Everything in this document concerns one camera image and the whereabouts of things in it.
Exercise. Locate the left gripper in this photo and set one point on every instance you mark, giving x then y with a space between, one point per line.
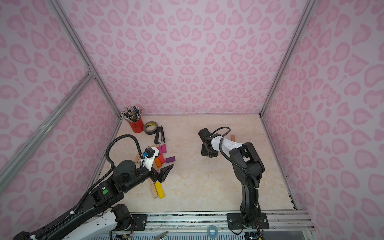
155 174

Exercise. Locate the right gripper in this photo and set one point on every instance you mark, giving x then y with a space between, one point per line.
207 148

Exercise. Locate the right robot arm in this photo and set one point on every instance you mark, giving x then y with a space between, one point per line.
248 168

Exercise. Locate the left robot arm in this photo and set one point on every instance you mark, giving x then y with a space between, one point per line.
105 193

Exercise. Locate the orange block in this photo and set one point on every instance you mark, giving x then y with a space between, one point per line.
158 163

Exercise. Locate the red block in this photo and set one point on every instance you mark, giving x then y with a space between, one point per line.
162 159

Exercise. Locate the purple block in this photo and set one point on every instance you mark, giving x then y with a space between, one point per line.
170 159

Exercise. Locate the wooden block beside yellow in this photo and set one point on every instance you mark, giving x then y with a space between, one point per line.
154 191

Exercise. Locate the magenta block upper right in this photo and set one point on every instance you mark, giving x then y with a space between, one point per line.
163 149

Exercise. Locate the magenta block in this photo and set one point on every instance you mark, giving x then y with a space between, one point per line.
163 149
159 150

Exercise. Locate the magenta block upper left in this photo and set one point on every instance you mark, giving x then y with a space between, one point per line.
159 150

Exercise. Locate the black stapler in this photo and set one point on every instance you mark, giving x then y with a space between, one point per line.
160 136

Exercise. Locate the black tape roll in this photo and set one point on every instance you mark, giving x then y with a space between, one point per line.
150 128

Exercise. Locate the red pencil cup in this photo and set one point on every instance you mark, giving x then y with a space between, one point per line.
138 126

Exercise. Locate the bundle of coloured pencils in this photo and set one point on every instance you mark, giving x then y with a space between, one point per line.
132 114

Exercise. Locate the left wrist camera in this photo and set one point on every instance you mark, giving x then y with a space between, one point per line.
149 156

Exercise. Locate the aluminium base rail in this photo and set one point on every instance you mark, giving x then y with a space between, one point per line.
275 225

